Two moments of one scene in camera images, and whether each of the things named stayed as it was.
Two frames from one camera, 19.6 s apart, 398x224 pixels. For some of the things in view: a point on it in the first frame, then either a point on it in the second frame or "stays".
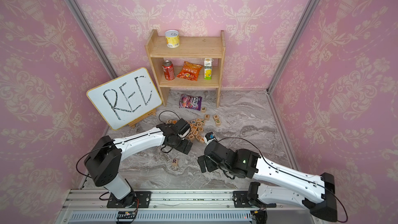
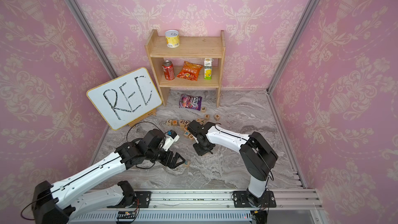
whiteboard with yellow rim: x=125 y=98 stays
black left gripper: x=184 y=148 → x=177 y=165
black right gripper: x=201 y=159 → x=199 y=152
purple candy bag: x=190 y=102 stays
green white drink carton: x=208 y=68 stays
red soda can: x=168 y=69 stays
